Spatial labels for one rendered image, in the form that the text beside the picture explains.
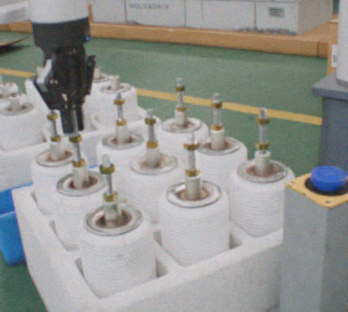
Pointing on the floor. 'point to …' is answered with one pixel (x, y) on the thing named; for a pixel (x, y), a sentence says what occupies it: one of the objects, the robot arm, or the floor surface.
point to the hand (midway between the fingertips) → (72, 120)
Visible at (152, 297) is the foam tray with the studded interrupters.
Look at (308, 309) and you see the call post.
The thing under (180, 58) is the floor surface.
